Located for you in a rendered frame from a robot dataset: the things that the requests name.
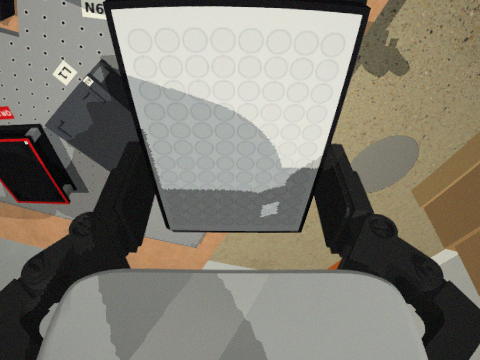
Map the black rectangular nest with red rim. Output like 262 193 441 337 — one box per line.
0 124 77 204

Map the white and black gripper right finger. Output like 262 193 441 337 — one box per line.
314 144 480 360

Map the dark grey raised rectangular nest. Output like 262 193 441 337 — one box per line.
44 59 139 172

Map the white well plate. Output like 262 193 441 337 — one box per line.
103 0 371 233

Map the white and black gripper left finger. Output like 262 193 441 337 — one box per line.
0 141 155 360

